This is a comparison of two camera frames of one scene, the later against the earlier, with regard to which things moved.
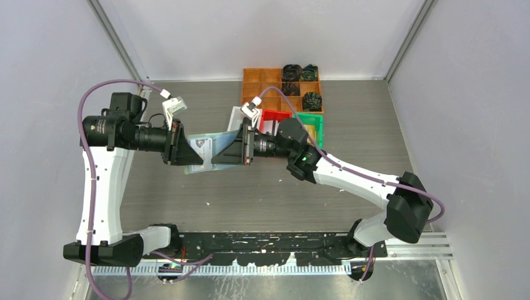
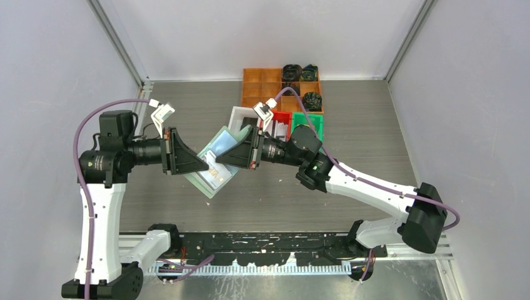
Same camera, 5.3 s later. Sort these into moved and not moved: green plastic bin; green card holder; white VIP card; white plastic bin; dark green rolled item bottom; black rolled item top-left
Moved: green card holder; white VIP card
Not moved: black rolled item top-left; green plastic bin; white plastic bin; dark green rolled item bottom
